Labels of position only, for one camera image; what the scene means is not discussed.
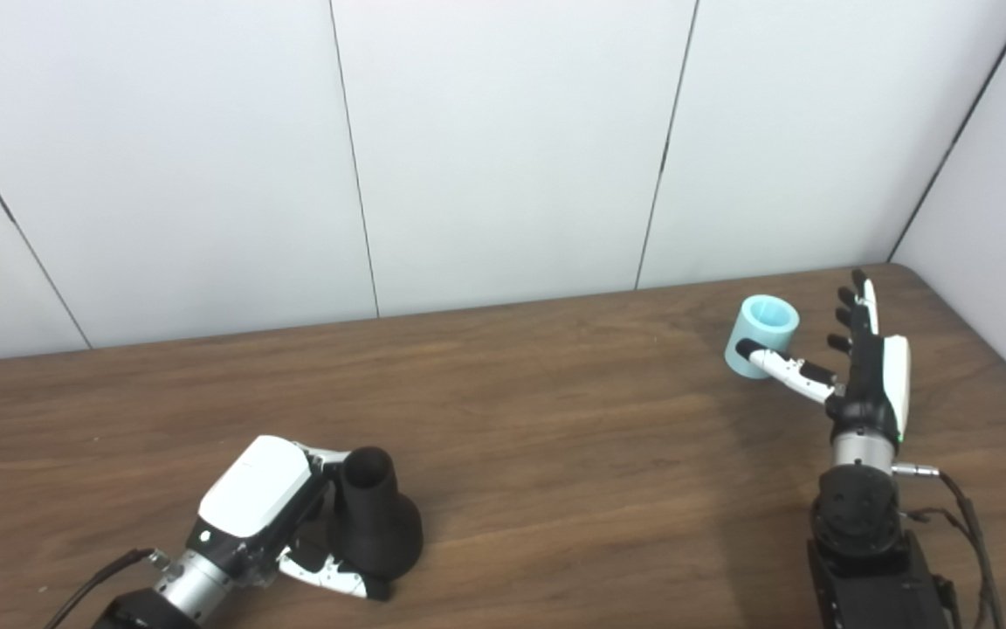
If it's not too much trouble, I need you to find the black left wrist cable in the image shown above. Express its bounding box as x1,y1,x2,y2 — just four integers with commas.
42,548,160,629

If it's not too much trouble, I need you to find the black funnel-shaped nozzle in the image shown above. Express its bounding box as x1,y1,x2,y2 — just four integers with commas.
326,446,424,583

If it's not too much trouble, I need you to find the black and white right hand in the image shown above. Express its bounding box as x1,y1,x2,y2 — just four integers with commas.
735,269,912,446

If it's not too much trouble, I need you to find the black and white left hand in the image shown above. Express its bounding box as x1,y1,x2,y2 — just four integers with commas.
187,435,395,602

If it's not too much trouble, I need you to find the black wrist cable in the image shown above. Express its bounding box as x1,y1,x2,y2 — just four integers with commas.
42,548,160,629
892,463,1006,629

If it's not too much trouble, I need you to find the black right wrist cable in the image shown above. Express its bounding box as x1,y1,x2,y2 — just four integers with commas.
892,463,1006,629

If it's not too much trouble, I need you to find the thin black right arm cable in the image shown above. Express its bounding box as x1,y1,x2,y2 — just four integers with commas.
900,507,962,629

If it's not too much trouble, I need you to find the light blue cylinder cup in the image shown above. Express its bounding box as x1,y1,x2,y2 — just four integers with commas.
724,295,801,380

